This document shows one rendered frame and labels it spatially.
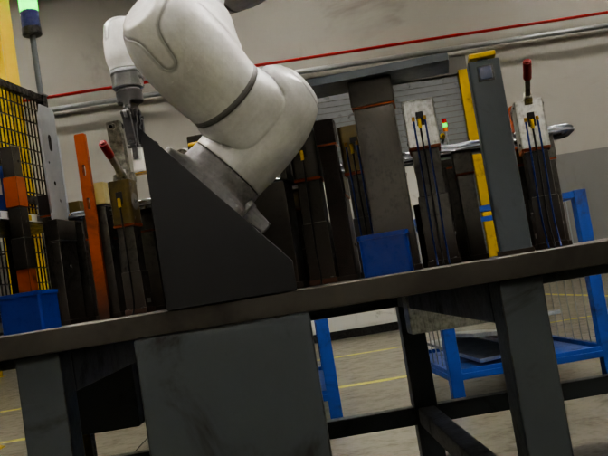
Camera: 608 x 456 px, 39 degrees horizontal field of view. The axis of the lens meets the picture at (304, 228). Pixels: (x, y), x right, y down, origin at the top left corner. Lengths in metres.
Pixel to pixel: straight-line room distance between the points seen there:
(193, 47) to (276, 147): 0.24
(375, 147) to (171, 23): 0.67
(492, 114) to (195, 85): 0.76
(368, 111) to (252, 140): 0.50
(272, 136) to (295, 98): 0.08
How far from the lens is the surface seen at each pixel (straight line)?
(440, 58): 1.96
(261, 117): 1.53
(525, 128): 2.13
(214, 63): 1.48
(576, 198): 4.30
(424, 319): 2.70
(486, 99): 1.97
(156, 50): 1.48
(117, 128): 2.33
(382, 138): 1.96
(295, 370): 1.45
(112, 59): 2.50
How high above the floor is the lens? 0.71
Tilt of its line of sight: 4 degrees up
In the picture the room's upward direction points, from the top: 9 degrees counter-clockwise
